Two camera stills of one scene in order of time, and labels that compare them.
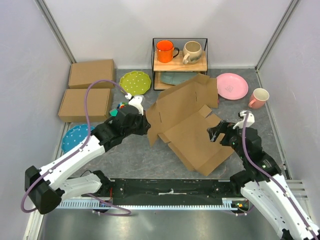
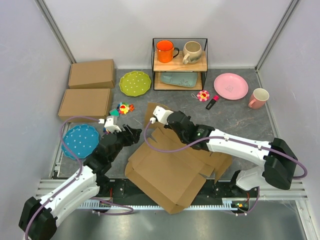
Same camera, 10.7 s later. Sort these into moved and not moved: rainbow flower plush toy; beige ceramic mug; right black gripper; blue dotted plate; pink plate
Moved: right black gripper
Not moved: pink plate; beige ceramic mug; blue dotted plate; rainbow flower plush toy
